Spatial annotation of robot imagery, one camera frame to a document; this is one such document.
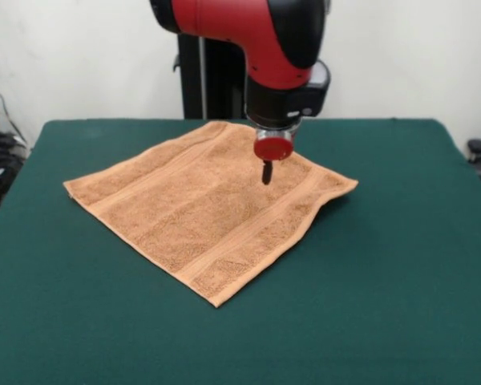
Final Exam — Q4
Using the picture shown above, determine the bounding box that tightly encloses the dark green table cloth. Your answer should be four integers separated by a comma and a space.
0, 118, 481, 385

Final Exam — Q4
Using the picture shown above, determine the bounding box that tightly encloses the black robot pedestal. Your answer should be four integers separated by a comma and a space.
172, 34, 252, 120

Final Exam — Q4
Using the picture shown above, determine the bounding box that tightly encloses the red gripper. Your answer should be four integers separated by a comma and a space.
253, 132, 296, 186

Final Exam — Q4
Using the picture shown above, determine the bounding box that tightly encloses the black equipment pile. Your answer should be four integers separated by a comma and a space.
0, 106, 30, 212

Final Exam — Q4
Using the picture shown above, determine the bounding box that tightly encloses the tan terry towel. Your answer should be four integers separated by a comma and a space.
63, 121, 360, 309

